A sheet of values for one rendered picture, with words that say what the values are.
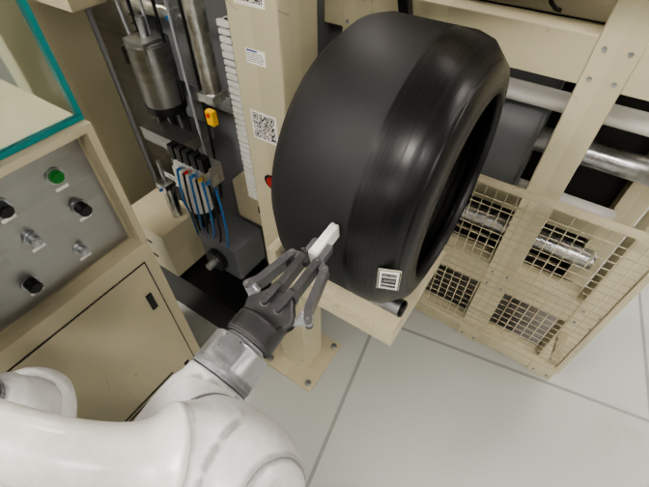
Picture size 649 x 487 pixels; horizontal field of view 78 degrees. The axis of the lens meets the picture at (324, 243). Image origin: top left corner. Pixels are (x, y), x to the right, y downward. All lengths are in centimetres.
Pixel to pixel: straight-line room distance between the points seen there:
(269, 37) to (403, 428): 151
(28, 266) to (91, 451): 79
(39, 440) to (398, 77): 61
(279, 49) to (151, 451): 69
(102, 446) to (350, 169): 47
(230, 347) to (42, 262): 68
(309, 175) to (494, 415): 150
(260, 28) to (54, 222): 64
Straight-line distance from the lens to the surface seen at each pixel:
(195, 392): 51
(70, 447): 39
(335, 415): 182
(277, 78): 88
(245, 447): 37
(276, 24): 83
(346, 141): 65
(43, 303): 120
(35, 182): 105
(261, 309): 60
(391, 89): 66
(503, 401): 200
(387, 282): 72
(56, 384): 99
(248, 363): 55
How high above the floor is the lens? 172
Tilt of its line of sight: 48 degrees down
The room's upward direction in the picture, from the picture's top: straight up
